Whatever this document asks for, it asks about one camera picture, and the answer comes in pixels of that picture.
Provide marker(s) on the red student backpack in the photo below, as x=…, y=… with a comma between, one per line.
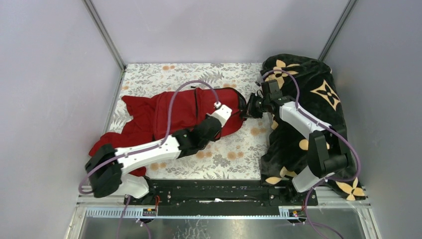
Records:
x=190, y=107

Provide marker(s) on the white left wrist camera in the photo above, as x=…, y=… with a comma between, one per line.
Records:
x=221, y=112

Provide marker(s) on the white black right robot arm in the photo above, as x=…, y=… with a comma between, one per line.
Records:
x=328, y=151

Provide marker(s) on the red cloth garment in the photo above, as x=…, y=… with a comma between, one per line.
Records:
x=135, y=132

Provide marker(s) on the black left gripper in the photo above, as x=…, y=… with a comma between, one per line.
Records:
x=211, y=125

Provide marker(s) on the floral patterned table mat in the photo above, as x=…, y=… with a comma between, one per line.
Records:
x=236, y=156

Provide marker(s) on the black blanket with tan flowers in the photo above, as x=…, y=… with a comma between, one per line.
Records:
x=313, y=81

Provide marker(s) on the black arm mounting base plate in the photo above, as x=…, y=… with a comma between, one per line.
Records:
x=245, y=198

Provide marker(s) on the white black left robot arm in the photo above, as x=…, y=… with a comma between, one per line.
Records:
x=109, y=169

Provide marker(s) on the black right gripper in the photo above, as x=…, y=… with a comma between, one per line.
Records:
x=251, y=110

